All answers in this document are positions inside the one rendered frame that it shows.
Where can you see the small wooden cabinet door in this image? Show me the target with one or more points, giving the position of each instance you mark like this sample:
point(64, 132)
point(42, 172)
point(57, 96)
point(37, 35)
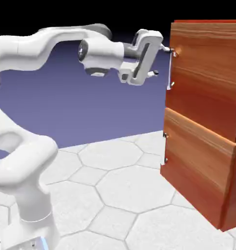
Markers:
point(198, 166)

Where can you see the large wooden cabinet door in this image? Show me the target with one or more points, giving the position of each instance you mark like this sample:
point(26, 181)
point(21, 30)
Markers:
point(205, 78)

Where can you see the wooden cabinet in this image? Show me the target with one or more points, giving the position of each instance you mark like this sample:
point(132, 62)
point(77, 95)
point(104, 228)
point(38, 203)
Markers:
point(205, 125)

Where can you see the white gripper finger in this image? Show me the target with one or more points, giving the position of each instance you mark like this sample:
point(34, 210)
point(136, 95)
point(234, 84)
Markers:
point(165, 48)
point(153, 73)

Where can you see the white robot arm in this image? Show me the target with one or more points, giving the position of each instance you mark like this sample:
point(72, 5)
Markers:
point(102, 53)

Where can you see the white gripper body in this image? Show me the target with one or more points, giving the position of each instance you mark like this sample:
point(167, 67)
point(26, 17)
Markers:
point(147, 56)

